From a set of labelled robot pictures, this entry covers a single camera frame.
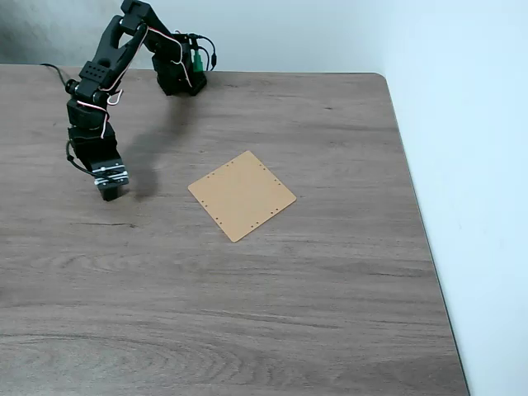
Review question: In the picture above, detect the thin black camera cable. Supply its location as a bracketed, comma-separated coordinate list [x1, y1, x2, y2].
[40, 62, 95, 177]

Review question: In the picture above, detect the tan square board with holes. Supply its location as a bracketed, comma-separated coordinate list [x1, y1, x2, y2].
[186, 149, 298, 243]

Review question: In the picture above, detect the black looped power cable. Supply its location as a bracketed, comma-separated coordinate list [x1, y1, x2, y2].
[193, 32, 219, 72]

